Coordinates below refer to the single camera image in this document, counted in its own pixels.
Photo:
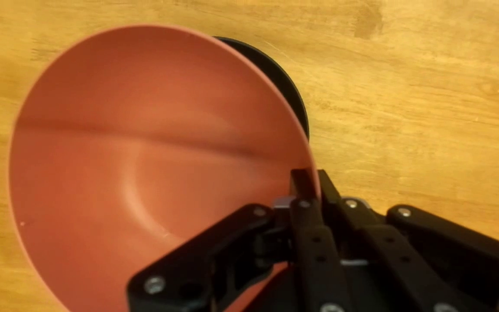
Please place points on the black bowl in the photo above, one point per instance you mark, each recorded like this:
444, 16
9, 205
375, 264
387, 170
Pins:
281, 78

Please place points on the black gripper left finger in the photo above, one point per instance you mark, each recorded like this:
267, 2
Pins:
313, 253

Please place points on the pink bowl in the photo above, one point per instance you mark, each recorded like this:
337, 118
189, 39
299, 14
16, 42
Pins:
134, 167

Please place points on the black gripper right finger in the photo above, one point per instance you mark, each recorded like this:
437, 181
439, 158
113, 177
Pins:
411, 253

